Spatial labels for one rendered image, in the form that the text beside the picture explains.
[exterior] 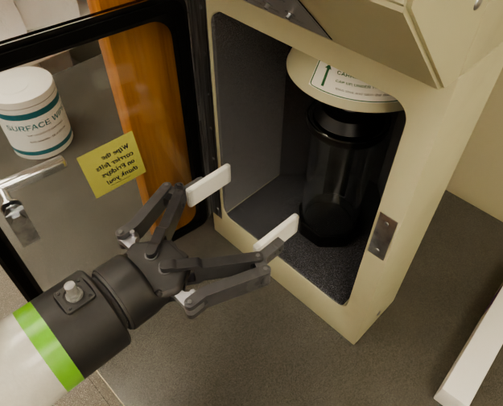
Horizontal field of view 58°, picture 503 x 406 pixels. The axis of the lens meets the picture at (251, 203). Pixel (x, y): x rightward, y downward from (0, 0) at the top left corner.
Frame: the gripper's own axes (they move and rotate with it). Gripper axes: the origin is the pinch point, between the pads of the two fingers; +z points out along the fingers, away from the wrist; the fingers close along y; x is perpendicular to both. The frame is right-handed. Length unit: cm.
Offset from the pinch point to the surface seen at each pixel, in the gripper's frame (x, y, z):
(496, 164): 15, -15, 49
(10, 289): 118, 110, -28
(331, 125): -6.7, -1.9, 12.0
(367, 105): -14.1, -7.7, 9.0
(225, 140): 1.0, 12.0, 6.5
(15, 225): -0.9, 15.5, -22.8
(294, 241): 16.6, 0.0, 9.9
